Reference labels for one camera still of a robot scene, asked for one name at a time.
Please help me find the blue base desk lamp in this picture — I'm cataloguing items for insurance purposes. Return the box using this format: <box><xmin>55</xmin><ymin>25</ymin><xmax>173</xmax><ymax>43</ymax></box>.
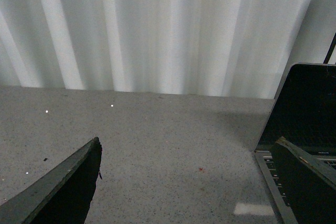
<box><xmin>323</xmin><ymin>33</ymin><xmax>336</xmax><ymax>64</ymax></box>

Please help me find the white curtain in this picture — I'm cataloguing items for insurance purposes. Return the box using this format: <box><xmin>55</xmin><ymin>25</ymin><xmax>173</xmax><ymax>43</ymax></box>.
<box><xmin>1</xmin><ymin>0</ymin><xmax>335</xmax><ymax>99</ymax></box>

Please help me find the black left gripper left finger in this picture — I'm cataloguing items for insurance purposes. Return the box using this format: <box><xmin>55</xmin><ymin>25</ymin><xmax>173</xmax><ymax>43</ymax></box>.
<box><xmin>1</xmin><ymin>137</ymin><xmax>102</xmax><ymax>223</ymax></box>

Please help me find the grey laptop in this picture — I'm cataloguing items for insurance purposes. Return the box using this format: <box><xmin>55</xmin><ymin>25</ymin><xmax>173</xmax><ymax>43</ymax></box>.
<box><xmin>255</xmin><ymin>63</ymin><xmax>335</xmax><ymax>223</ymax></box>

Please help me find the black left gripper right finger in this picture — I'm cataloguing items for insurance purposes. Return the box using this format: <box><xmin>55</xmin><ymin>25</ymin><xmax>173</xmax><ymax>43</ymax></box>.
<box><xmin>270</xmin><ymin>137</ymin><xmax>335</xmax><ymax>223</ymax></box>

